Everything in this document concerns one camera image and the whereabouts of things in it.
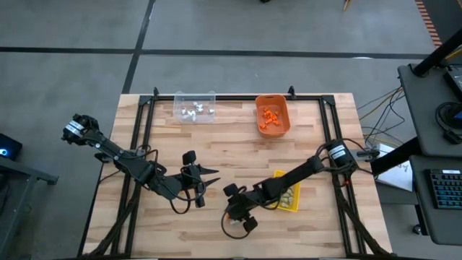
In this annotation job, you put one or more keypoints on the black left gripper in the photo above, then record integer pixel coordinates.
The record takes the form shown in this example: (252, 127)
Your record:
(189, 180)

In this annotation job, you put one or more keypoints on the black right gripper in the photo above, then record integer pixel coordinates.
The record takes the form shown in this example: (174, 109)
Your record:
(242, 206)

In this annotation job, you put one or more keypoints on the yellow plastic basket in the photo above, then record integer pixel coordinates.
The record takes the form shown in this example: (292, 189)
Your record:
(294, 206)

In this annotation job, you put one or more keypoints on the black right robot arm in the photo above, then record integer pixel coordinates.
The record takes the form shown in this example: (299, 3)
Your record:
(299, 173)

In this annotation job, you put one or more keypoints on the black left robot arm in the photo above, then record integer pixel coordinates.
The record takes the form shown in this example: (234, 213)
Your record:
(119, 157)

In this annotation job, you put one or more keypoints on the clear plastic bin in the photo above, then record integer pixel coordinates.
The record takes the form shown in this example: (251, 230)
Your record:
(187, 121)

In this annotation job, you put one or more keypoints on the orange plastic bin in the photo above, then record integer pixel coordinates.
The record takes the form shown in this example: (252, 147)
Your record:
(263, 103)

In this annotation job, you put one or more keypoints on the white paper sheet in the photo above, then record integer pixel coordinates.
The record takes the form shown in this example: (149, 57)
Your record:
(397, 177)

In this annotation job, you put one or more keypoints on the black caster wheel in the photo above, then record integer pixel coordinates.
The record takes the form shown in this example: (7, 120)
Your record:
(417, 229)

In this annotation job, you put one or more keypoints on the grey desk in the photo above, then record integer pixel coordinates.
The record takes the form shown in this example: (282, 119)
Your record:
(436, 224)
(422, 108)

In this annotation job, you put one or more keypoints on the black box with blue light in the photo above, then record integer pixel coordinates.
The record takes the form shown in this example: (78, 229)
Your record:
(11, 148)

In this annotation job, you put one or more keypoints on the backlit black keyboard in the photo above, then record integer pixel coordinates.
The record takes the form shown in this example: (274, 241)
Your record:
(447, 189)

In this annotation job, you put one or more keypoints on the black headset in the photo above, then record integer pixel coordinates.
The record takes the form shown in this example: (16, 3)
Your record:
(451, 138)

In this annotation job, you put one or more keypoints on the black metal pole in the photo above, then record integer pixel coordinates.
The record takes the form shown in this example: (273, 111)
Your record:
(436, 54)

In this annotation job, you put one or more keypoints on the black laptop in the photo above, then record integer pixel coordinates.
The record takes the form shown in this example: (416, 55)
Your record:
(456, 81)

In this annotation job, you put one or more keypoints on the black metal table frame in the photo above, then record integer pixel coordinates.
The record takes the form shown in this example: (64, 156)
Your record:
(234, 97)

